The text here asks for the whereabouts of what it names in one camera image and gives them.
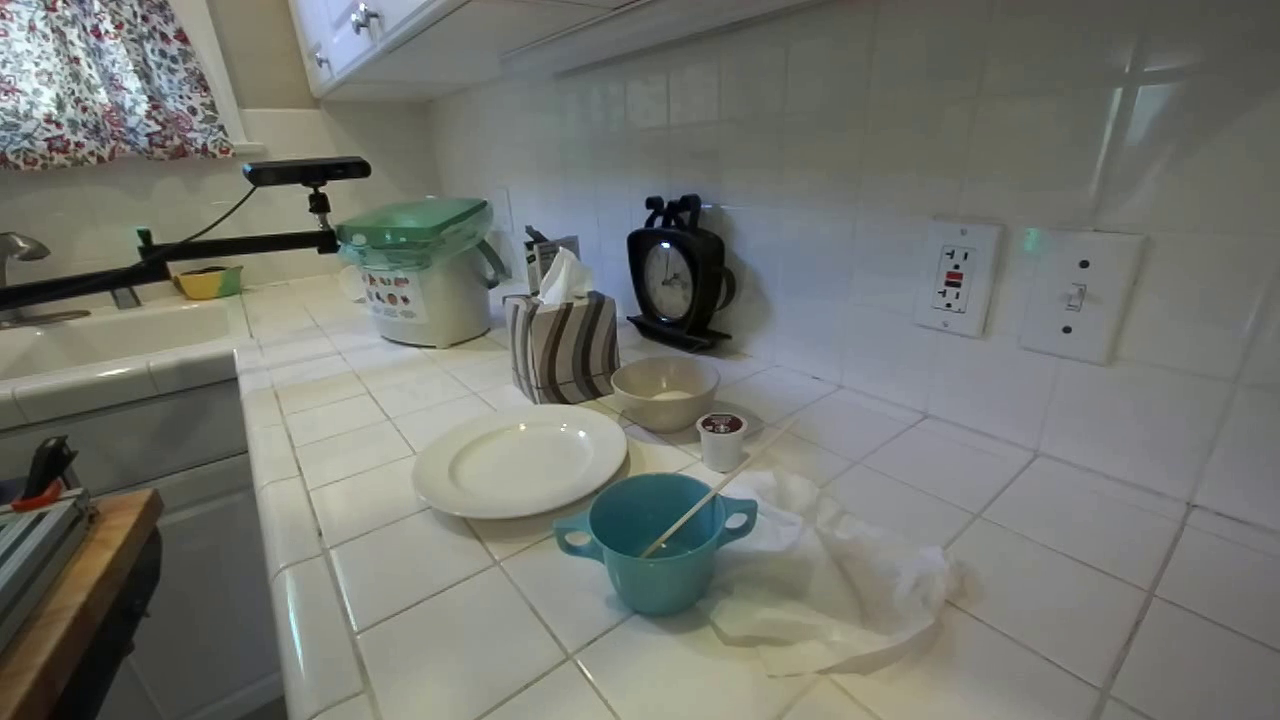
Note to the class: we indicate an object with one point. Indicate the white dinner plate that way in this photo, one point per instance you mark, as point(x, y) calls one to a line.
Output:
point(518, 464)

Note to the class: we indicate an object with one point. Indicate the wooden side table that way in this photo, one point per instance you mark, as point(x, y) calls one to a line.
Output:
point(70, 648)

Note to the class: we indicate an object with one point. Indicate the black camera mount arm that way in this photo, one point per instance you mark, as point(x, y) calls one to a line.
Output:
point(154, 261)

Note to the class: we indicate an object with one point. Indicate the white power outlet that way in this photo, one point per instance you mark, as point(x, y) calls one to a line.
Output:
point(962, 268)

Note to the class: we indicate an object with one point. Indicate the white upper cabinet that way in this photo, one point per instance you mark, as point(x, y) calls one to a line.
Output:
point(417, 51)

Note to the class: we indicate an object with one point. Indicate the white cloth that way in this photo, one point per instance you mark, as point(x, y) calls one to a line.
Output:
point(816, 584)

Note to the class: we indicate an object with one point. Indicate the white bin green lid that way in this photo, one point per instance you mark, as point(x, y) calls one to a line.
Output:
point(427, 268)

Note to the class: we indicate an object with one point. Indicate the black mantel clock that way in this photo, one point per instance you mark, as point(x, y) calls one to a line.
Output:
point(679, 272)

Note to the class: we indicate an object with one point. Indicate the striped tissue box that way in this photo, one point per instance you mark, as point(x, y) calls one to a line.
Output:
point(562, 335)

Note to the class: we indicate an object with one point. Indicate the floral curtain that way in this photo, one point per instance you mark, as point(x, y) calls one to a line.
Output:
point(92, 83)

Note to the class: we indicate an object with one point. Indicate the cream ceramic bowl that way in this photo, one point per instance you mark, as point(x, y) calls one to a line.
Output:
point(665, 395)

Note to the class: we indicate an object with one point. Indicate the white light switch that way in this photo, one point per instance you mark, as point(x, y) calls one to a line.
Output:
point(1077, 294)

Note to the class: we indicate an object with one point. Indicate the small white pod cup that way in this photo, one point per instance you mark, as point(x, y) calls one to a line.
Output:
point(723, 439)

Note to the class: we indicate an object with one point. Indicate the teal two-handled cup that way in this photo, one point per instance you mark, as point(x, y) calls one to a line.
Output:
point(617, 526)

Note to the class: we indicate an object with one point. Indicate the wooden chopstick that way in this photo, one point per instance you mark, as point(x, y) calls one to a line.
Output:
point(689, 517)

